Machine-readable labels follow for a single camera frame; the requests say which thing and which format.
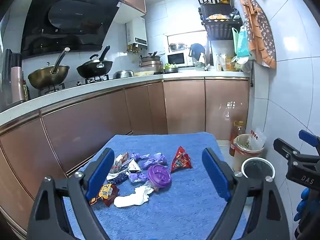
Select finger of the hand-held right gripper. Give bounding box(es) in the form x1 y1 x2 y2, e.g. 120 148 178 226
273 138 300 161
299 129 320 154

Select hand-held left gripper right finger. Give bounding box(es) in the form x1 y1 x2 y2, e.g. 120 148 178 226
201 147 290 240

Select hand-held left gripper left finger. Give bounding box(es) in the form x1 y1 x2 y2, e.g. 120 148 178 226
27 147 115 240

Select red yellow snack packet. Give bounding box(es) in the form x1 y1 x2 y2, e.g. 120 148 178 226
89 183 119 207

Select white rimmed black bin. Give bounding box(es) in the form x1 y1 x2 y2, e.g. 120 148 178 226
241 157 275 182

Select person's right hand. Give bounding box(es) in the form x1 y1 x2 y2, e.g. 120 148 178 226
294 187 312 222

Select blue white wrapper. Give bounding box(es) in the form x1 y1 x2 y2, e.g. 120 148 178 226
107 170 130 185

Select beige bin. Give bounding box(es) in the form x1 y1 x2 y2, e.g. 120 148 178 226
232 134 265 172

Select clear plastic bag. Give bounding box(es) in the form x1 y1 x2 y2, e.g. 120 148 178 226
246 129 266 150

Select white black wrapper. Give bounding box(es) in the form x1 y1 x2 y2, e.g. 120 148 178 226
126 160 141 173

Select red triangular snack packet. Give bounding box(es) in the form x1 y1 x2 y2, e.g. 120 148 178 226
170 146 193 173

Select small purple wrapper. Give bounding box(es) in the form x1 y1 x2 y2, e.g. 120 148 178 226
129 171 148 183

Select white crumpled tissue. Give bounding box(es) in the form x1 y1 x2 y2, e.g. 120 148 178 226
114 186 153 208

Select cooking oil bottle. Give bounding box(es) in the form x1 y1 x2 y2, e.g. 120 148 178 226
229 121 247 157

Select copper kitchen base cabinets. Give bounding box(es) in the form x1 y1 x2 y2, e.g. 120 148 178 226
0 79 250 233

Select blue towel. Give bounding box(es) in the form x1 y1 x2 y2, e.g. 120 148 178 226
62 131 250 240

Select long purple wrapper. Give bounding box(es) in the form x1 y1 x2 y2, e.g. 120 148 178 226
131 152 168 170

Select purple plastic lid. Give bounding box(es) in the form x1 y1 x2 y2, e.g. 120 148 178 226
147 164 172 192

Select gas stove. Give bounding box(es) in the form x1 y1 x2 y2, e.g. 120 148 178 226
37 74 110 97

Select white plastic bag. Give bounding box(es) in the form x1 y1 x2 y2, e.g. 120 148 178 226
231 56 251 72

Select orange jar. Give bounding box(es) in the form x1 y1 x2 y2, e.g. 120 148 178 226
225 55 235 71

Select steel bowl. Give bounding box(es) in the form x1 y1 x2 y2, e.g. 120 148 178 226
113 70 135 79

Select black wok with lid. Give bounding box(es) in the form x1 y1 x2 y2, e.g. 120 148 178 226
76 45 113 78

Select brass wok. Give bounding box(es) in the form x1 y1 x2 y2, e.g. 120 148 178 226
27 47 70 90

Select dark sauce bottle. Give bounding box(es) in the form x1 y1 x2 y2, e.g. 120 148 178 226
22 72 31 100

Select orange floral apron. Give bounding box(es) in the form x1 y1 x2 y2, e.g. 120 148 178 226
237 0 277 69

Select green plastic bag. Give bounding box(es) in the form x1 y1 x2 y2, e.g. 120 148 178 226
232 26 250 58

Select pink electric cooker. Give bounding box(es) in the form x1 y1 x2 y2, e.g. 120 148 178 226
140 60 163 73

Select white microwave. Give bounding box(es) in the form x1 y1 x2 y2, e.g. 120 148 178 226
167 51 188 67

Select dark blue cloth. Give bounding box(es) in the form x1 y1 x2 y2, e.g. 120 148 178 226
189 43 206 63

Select pink thermos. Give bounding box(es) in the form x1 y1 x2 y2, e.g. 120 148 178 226
10 52 27 103

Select black lidded pot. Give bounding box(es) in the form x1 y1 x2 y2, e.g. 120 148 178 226
141 51 162 62

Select steel pot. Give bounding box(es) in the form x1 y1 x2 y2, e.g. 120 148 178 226
169 43 188 52

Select white water heater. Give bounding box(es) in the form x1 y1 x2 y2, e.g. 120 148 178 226
126 17 147 52

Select black range hood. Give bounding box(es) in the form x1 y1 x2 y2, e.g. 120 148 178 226
20 0 123 60

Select black wall rack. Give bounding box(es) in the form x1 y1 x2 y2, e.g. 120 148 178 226
195 0 244 40

